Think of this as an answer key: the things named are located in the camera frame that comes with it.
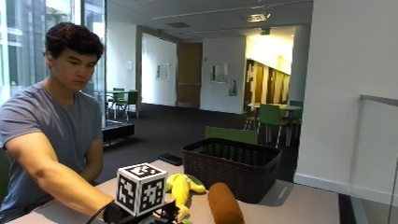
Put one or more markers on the yellow plush banana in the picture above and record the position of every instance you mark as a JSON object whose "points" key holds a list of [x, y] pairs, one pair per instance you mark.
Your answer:
{"points": [[180, 189]]}

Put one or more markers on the white marker cube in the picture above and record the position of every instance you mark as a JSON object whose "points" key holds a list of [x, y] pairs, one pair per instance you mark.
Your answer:
{"points": [[142, 188]]}

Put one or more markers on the brown bread loaf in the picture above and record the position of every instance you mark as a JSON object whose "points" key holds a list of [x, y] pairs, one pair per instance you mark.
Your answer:
{"points": [[224, 203]]}

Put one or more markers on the black phone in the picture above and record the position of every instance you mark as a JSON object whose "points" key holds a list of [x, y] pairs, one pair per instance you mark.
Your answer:
{"points": [[171, 159]]}

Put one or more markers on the dark woven plastic basket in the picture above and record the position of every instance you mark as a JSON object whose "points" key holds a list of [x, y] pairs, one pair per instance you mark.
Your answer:
{"points": [[232, 169]]}

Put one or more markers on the green chair backrest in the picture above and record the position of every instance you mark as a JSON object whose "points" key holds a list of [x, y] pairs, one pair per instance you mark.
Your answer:
{"points": [[231, 135]]}

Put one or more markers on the low black bench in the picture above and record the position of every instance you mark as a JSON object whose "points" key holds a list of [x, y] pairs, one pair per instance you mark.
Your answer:
{"points": [[118, 130]]}

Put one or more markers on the brown chair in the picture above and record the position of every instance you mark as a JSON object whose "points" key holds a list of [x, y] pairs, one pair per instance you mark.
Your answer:
{"points": [[251, 116]]}

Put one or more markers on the green chair with metal legs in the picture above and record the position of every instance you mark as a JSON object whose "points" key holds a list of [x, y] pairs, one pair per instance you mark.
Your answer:
{"points": [[272, 116], [132, 99], [296, 113]]}

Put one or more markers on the small table with green chairs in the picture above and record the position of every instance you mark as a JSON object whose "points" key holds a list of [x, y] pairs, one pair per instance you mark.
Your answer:
{"points": [[118, 92]]}

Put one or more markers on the grey t-shirt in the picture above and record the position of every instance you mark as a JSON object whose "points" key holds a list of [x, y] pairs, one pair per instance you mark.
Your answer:
{"points": [[50, 121]]}

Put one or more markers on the round cafe table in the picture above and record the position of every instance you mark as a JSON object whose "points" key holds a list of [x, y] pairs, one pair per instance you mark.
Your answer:
{"points": [[276, 107]]}

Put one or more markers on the wooden door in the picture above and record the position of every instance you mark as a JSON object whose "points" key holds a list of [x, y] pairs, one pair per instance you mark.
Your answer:
{"points": [[190, 74]]}

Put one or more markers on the wooden slat partition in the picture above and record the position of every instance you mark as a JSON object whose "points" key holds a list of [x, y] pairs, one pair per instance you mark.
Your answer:
{"points": [[268, 84]]}

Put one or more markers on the the person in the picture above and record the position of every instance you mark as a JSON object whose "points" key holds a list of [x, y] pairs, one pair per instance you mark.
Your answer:
{"points": [[71, 68]]}

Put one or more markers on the glass railing panel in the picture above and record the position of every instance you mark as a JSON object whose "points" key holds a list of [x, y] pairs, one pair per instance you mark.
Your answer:
{"points": [[375, 161]]}

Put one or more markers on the ceiling air vent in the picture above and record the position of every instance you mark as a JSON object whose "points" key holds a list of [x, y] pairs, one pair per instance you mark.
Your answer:
{"points": [[179, 25]]}

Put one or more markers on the green exit sign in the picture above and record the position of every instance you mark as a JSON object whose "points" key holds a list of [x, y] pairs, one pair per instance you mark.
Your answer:
{"points": [[266, 31]]}

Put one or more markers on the square ceiling light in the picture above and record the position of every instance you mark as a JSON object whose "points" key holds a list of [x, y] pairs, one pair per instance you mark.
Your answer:
{"points": [[258, 17]]}

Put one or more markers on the small framed wall picture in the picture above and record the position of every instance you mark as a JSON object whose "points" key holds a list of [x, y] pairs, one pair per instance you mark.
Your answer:
{"points": [[234, 86]]}

